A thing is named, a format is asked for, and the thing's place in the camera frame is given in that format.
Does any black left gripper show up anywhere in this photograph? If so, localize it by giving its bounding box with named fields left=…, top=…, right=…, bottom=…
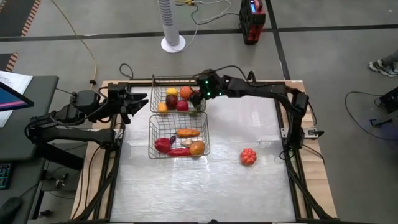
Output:
left=107, top=82, right=150, bottom=125

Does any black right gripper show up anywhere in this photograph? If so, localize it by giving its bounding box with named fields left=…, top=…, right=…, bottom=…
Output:
left=190, top=68, right=225, bottom=112

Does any orange fruit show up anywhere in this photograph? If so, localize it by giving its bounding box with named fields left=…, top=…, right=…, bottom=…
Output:
left=179, top=86, right=194, bottom=100

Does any red apple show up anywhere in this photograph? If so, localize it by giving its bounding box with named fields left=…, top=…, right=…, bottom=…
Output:
left=175, top=100, right=190, bottom=112

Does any dark red fruit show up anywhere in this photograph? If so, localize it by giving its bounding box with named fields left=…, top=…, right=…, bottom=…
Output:
left=165, top=94, right=178, bottom=110

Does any orange carrot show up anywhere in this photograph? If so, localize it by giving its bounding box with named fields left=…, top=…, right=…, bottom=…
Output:
left=175, top=128, right=201, bottom=138

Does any brown onion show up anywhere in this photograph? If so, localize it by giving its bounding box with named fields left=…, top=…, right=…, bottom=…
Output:
left=188, top=140, right=206, bottom=156

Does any red bell pepper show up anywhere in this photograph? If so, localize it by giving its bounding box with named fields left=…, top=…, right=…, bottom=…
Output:
left=154, top=138, right=172, bottom=154

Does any long red chili pepper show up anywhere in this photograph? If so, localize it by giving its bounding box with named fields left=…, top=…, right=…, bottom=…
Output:
left=166, top=147, right=192, bottom=157

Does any orange ribbed heirloom tomato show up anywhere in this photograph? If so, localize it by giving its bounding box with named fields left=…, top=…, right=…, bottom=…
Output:
left=239, top=147, right=258, bottom=166

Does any white tower fan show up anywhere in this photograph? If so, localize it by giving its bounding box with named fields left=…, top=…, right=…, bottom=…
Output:
left=157, top=0, right=187, bottom=54

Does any red and black device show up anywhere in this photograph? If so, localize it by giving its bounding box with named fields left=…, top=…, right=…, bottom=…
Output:
left=238, top=0, right=267, bottom=45

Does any dark grey desk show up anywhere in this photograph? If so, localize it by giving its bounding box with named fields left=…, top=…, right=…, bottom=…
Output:
left=0, top=74, right=60, bottom=162

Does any white paper sheet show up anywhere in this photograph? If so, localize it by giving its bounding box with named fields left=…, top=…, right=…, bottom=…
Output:
left=0, top=70, right=34, bottom=128

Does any desk monitor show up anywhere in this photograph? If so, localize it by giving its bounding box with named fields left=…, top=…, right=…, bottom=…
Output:
left=0, top=81, right=35, bottom=113

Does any wooden base board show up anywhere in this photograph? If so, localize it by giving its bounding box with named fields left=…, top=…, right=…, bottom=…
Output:
left=70, top=80, right=339, bottom=220

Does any black mat striped edge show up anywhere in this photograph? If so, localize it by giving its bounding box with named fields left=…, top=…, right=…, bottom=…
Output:
left=0, top=0, right=42, bottom=37
left=0, top=52, right=19, bottom=73

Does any backlit keyboard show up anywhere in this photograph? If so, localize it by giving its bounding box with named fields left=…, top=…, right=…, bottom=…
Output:
left=0, top=161, right=12, bottom=190

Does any person's shoe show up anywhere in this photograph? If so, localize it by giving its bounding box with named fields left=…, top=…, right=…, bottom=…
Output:
left=368, top=58, right=398, bottom=78

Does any black equipment box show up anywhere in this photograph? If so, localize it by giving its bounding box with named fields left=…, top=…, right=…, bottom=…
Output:
left=378, top=86, right=398, bottom=114

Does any person's leg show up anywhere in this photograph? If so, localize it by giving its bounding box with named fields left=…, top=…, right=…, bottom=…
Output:
left=381, top=49, right=398, bottom=65

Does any bronze wire basket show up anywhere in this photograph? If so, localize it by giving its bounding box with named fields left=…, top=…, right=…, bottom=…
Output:
left=149, top=75, right=208, bottom=114
left=148, top=111, right=211, bottom=160

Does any black cable loop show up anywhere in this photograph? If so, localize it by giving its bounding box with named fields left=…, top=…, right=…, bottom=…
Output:
left=119, top=63, right=135, bottom=81

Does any white cable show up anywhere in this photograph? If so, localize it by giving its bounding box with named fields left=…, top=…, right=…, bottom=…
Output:
left=174, top=0, right=241, bottom=52

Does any black aluminium table frame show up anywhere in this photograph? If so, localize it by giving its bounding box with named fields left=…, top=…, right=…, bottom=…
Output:
left=71, top=79, right=341, bottom=224

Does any yellow cable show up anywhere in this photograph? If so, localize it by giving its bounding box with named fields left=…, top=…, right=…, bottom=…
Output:
left=49, top=0, right=98, bottom=84

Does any black floor cable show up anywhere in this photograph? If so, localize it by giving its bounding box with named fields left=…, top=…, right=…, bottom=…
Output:
left=344, top=91, right=385, bottom=141

